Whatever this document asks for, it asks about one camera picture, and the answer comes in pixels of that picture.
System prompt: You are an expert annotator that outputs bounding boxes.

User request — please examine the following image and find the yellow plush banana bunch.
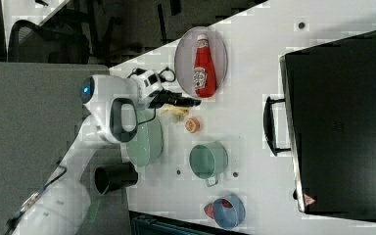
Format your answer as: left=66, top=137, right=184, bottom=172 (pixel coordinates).
left=161, top=105, right=189, bottom=122

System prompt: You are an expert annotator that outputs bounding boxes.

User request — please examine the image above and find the black toaster oven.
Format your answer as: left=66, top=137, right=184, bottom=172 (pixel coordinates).
left=279, top=30, right=376, bottom=222

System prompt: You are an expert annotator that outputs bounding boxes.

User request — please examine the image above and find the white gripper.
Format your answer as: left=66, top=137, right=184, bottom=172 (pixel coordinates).
left=136, top=69, right=202, bottom=109

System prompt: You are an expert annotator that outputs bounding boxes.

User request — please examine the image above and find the black office chair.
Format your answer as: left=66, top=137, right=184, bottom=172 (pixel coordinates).
left=7, top=20, right=90, bottom=64

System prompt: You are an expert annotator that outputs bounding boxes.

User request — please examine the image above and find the green mug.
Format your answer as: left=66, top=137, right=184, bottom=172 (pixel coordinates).
left=189, top=142, right=228, bottom=187

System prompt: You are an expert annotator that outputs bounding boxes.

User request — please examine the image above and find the red plush ketchup bottle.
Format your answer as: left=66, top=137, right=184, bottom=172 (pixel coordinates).
left=193, top=34, right=216, bottom=98

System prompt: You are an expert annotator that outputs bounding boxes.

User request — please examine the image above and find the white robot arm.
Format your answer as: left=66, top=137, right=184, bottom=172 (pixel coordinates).
left=5, top=69, right=201, bottom=235

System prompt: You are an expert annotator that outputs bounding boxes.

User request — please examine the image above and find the grey round plate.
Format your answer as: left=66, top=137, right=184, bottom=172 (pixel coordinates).
left=174, top=26, right=227, bottom=98

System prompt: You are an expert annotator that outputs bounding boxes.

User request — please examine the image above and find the green perforated colander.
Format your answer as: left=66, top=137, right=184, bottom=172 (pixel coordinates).
left=126, top=110, right=164, bottom=167

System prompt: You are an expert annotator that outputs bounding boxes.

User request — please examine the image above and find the blue bowl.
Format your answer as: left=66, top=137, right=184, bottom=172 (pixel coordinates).
left=212, top=194, right=246, bottom=229

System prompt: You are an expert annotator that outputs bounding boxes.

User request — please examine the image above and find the orange slice toy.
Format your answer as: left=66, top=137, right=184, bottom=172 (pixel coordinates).
left=185, top=117, right=201, bottom=133

